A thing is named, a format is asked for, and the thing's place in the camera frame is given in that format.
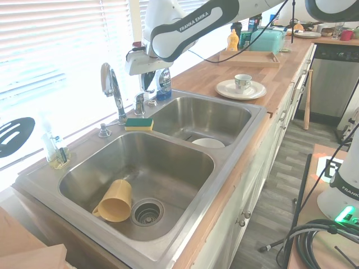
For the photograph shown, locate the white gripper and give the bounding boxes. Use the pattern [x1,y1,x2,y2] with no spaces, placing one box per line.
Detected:
[125,52,172,91]

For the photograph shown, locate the chrome faucet handle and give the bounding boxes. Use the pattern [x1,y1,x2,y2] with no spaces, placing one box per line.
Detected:
[133,89,155,116]

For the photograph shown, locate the chrome gooseneck faucet spout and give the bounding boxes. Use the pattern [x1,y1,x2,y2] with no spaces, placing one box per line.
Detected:
[100,62,127,126]

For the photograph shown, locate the blue Dawn dish soap bottle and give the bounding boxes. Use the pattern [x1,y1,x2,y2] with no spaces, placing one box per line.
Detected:
[155,67,172,101]

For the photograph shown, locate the yellow green sponge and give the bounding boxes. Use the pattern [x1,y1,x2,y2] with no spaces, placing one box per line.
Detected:
[124,117,154,132]

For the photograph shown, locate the white dinner plate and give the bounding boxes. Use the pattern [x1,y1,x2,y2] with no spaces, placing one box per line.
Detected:
[215,79,267,100]

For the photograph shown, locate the white bowl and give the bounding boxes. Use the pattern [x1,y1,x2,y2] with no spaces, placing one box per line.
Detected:
[191,138,226,149]

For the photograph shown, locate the stainless steel double sink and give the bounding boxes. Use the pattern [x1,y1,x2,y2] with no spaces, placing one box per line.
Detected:
[14,89,267,263]

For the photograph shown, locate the yellow mustard bottle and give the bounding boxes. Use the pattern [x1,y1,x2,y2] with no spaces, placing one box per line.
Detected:
[225,29,239,52]

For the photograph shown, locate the white patterned teacup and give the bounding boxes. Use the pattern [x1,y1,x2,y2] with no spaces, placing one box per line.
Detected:
[234,74,253,95]

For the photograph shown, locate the wooden serving tray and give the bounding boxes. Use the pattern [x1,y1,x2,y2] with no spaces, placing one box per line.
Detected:
[218,50,281,69]

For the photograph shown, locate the wide white window blind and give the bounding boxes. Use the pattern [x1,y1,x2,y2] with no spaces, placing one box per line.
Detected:
[0,0,132,171]

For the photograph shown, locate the green box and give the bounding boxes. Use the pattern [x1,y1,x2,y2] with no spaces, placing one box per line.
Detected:
[240,30,253,48]

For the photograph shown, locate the clear soap bottle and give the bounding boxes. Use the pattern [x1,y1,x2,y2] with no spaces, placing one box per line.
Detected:
[40,112,61,169]

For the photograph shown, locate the teal bread box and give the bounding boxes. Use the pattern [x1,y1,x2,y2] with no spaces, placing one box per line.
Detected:
[248,27,287,55]

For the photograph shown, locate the black slotted spatula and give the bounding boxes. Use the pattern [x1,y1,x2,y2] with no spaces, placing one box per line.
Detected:
[0,117,36,159]

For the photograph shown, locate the yellow plastic cup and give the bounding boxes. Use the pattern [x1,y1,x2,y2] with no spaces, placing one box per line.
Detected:
[91,179,132,223]

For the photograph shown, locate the metal drain strainer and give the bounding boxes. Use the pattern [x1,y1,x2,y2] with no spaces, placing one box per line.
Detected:
[131,198,165,226]

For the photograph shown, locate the white base cabinets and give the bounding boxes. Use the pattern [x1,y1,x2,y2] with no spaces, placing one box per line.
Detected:
[173,41,316,269]

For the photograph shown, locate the wooden baseball bat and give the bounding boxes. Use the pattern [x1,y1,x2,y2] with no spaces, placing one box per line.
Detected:
[302,68,314,131]

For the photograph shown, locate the stack of white plates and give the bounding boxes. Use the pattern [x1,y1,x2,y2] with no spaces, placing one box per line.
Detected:
[293,30,323,39]

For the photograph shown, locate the stainless steel dishwasher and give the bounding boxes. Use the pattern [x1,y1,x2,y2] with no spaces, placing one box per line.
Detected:
[294,42,359,120]

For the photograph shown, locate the black pole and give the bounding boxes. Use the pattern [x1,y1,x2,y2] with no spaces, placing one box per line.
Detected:
[282,153,312,269]

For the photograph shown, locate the printed fiducial tag sheet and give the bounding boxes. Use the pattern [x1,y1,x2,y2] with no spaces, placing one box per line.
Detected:
[316,156,345,184]

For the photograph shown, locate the clear drinking glass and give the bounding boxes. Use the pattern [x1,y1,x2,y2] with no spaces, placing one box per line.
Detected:
[332,21,345,40]

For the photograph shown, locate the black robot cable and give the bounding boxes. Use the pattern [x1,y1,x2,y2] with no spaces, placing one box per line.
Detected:
[186,0,289,64]

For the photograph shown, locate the white drawer handle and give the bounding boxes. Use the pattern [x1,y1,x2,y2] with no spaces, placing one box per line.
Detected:
[277,108,288,130]

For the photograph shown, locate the coiled black cables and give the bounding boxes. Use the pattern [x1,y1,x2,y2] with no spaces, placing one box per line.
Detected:
[290,218,359,269]

